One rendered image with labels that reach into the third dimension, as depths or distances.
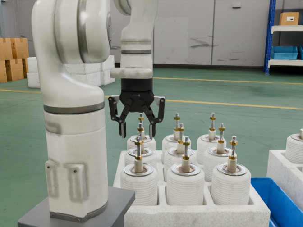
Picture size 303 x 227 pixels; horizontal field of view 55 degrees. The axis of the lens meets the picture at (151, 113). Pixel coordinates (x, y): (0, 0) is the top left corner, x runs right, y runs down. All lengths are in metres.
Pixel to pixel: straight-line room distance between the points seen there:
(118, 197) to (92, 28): 0.30
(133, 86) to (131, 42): 0.10
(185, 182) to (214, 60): 5.27
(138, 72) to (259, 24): 5.35
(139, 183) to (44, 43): 0.42
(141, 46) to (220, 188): 0.40
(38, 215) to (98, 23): 0.31
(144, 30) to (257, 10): 5.31
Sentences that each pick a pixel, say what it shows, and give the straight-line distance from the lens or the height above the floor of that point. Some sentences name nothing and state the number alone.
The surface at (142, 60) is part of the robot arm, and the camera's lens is 0.65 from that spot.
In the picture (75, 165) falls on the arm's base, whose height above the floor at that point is 0.40.
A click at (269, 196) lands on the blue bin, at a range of 1.09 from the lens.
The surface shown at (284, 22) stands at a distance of 5.23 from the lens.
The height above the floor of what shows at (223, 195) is 0.20.
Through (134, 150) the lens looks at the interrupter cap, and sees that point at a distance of 0.87.
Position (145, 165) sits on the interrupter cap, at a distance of 0.76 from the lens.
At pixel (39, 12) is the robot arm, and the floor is 0.61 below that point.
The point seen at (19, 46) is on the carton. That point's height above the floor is 0.48.
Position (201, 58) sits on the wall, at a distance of 5.95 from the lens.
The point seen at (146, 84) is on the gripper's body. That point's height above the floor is 0.47.
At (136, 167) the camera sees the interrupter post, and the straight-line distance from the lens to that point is 0.74.
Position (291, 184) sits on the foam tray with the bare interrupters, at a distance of 1.02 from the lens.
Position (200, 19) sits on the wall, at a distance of 5.95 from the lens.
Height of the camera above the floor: 0.57
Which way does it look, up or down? 14 degrees down
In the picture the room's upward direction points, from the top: straight up
